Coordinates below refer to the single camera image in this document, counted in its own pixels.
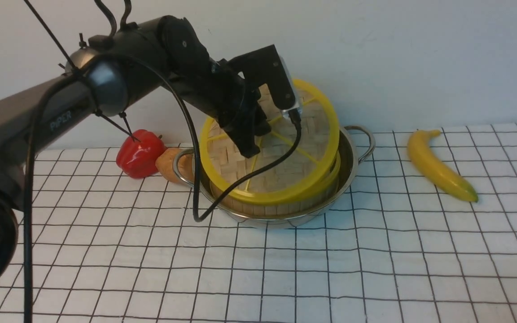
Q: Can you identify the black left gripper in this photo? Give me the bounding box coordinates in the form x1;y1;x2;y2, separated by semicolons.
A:
169;45;272;159

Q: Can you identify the yellow-rimmed bamboo steamer lid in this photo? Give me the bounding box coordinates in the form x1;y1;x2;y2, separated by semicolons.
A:
199;79;339;205

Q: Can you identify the yellow-rimmed bamboo steamer basket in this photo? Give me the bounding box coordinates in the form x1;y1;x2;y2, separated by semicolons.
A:
220;153;342;218

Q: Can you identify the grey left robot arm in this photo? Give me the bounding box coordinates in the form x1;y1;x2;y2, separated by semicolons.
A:
0;14;290;276

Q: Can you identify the red bell pepper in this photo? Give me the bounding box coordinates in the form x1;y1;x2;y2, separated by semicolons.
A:
116;129;167;179

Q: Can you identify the yellow banana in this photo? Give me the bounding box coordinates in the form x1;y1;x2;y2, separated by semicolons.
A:
407;130;478;203

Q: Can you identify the white checkered tablecloth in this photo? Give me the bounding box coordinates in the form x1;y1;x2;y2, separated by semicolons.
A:
0;121;517;323

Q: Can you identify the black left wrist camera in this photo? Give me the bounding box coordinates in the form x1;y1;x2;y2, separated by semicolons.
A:
228;44;303;120

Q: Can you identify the black left camera cable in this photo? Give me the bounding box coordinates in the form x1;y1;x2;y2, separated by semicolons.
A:
23;0;303;323

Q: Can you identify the stainless steel two-handled pot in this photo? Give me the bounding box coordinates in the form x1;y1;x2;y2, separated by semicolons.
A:
172;126;377;229

